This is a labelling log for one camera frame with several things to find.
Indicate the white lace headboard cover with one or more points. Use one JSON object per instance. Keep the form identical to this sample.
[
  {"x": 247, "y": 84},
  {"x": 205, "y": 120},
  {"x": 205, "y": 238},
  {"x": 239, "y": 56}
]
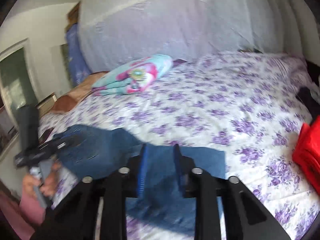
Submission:
[{"x": 114, "y": 32}]

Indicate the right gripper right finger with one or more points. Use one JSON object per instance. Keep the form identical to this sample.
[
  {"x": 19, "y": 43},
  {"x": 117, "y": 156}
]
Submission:
[{"x": 182, "y": 176}]

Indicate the brown patchwork pillow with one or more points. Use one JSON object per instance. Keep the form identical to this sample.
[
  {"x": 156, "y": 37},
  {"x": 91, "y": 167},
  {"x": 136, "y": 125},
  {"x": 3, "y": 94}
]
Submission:
[{"x": 70, "y": 100}]

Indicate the red blue folded garment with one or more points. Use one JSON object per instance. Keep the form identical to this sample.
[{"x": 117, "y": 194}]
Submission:
[{"x": 307, "y": 153}]

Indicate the folded turquoise pink blanket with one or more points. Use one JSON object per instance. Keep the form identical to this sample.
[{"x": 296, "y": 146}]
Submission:
[{"x": 133, "y": 77}]

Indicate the blue denim jeans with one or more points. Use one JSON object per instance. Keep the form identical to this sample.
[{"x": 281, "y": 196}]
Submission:
[{"x": 159, "y": 202}]

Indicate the window with white frame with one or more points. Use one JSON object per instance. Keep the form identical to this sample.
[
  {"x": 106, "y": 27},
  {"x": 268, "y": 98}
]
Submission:
[{"x": 19, "y": 85}]

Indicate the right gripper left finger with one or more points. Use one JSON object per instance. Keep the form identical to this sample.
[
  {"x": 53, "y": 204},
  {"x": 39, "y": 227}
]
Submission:
[{"x": 142, "y": 169}]

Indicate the blue floral pillow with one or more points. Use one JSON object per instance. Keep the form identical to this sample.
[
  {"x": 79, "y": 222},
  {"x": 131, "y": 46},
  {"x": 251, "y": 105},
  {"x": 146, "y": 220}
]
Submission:
[{"x": 77, "y": 65}]

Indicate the purple floral bed sheet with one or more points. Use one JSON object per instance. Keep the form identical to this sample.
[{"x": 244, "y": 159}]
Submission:
[{"x": 243, "y": 104}]

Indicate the pink sleeved left forearm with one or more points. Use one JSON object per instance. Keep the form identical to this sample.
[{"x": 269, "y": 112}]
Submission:
[{"x": 19, "y": 220}]

